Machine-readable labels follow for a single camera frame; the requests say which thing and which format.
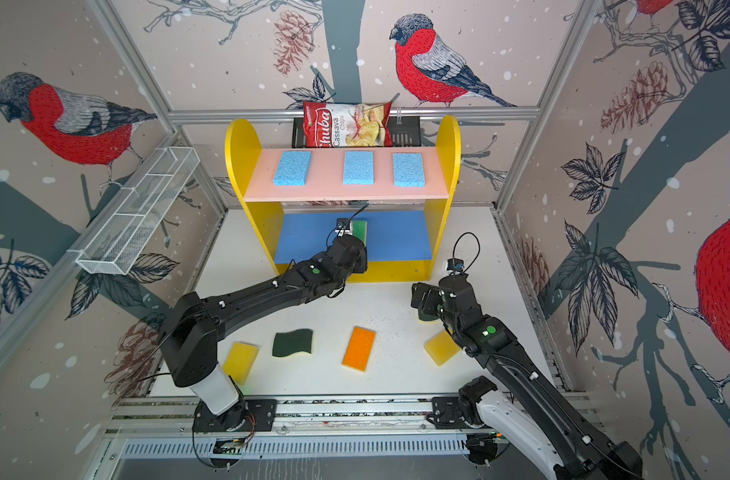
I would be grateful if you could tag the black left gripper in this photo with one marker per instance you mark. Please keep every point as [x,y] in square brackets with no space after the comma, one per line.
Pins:
[362,260]

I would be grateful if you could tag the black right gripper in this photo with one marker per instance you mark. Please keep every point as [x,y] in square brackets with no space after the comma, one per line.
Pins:
[431,294]

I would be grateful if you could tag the yellow sponge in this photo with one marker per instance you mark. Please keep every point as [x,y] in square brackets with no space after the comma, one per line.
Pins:
[441,348]
[239,361]

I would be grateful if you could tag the light blue sponge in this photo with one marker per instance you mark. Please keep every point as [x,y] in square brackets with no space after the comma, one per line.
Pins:
[293,168]
[408,170]
[358,168]

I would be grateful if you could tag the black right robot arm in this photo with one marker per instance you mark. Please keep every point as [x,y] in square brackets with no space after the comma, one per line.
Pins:
[514,398]

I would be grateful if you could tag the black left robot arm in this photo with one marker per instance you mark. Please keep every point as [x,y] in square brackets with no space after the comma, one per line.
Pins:
[192,332]

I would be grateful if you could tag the pink upper shelf board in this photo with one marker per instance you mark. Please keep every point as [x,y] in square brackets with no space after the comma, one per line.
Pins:
[324,180]

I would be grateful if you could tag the yellow shelf unit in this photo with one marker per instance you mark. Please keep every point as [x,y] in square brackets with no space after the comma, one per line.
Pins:
[242,149]

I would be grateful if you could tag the dark green wavy sponge right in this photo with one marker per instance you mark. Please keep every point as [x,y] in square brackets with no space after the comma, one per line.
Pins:
[424,316]

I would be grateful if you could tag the dark green wavy sponge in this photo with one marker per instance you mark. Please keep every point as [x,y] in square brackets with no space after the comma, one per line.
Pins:
[424,316]
[286,344]

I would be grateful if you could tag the orange sponge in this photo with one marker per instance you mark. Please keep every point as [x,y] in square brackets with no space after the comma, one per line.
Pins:
[359,349]

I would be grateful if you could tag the dark green wavy sponge left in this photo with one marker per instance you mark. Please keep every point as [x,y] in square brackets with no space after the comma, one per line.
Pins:
[286,344]

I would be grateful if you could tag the red cassava chips bag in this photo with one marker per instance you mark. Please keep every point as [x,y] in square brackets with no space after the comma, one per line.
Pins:
[333,125]

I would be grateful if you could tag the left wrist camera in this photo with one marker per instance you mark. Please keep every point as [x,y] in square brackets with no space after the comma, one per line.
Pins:
[343,227]

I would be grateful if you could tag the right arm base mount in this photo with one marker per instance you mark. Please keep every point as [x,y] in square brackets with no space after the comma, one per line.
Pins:
[460,411]

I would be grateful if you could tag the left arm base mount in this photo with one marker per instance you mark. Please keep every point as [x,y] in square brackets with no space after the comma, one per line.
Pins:
[249,414]

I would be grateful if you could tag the white mesh wall tray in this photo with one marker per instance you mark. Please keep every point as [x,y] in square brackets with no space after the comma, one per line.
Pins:
[122,238]

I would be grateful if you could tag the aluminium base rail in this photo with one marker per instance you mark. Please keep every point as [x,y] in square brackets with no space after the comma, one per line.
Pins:
[300,427]

